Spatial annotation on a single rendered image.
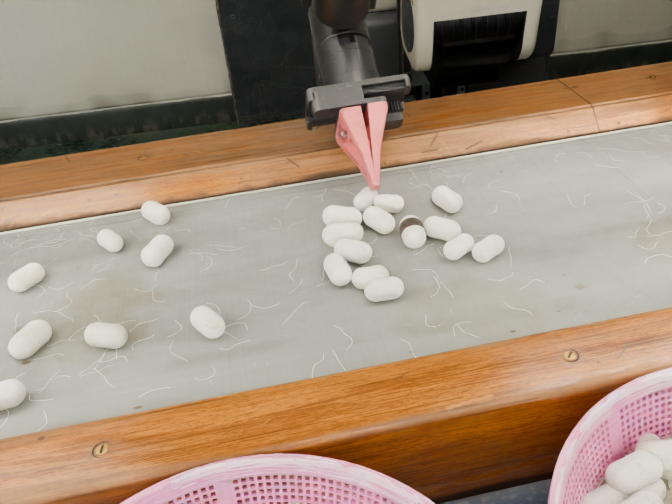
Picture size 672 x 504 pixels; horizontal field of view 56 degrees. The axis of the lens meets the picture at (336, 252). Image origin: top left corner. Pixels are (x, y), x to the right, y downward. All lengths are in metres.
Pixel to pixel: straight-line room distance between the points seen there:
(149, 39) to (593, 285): 2.31
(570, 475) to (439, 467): 0.09
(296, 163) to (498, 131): 0.23
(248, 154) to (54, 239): 0.22
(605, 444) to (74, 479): 0.32
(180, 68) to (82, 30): 0.38
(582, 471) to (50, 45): 2.56
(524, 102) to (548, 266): 0.28
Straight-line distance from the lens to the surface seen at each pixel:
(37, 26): 2.76
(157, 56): 2.69
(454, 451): 0.43
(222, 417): 0.42
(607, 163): 0.72
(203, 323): 0.50
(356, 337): 0.49
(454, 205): 0.61
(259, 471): 0.39
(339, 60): 0.65
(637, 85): 0.86
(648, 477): 0.43
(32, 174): 0.78
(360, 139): 0.61
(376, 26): 1.45
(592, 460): 0.42
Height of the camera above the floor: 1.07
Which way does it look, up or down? 36 degrees down
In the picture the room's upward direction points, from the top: 6 degrees counter-clockwise
